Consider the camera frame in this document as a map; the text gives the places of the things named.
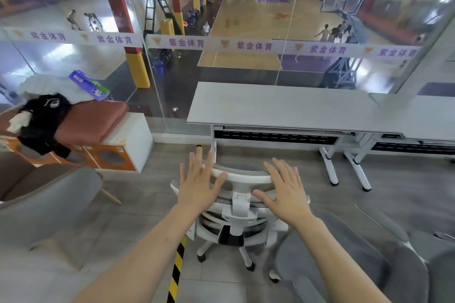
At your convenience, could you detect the white orange bench box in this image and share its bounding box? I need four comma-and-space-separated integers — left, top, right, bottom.
0, 112, 154, 173

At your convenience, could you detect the person's left hand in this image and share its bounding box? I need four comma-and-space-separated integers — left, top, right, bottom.
177, 147, 229, 213

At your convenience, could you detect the long white folding table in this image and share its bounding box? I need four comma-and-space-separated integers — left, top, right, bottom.
187, 81, 377, 192

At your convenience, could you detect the red pillar with yellow padding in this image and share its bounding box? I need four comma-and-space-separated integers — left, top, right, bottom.
95, 0, 151, 89

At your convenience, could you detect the frosted glass strip with print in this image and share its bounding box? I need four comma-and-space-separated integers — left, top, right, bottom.
0, 27, 424, 62

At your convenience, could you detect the black jacket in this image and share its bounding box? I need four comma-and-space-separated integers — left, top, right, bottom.
17, 93, 73, 159

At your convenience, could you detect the person's left forearm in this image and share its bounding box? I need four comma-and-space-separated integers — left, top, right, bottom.
73, 203, 200, 303

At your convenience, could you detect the purple toy package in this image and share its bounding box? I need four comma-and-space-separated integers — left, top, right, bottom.
68, 70, 111, 102

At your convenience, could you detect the white fluffy bundle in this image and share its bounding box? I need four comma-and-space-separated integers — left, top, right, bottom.
16, 73, 97, 105

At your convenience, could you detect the grey fabric armchair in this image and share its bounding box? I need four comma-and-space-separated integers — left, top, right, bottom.
269, 203, 455, 303

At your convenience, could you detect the white grey office chair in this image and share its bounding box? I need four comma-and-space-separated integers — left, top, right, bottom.
170, 165, 310, 283

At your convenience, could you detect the person's right forearm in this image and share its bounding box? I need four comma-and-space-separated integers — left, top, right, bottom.
294, 215, 392, 303

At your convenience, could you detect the red bench cushion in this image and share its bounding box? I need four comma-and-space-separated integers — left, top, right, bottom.
0, 100, 129, 147

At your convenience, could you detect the large basketball hoop stand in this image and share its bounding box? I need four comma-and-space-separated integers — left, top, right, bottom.
319, 0, 372, 89

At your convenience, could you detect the white cloth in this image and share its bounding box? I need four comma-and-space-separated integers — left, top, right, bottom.
6, 110, 33, 135

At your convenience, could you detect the person's right hand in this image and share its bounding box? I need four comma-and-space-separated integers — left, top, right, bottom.
252, 158, 314, 229

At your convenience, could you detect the grey armchair with wooden legs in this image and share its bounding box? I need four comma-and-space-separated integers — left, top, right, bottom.
0, 151, 122, 255

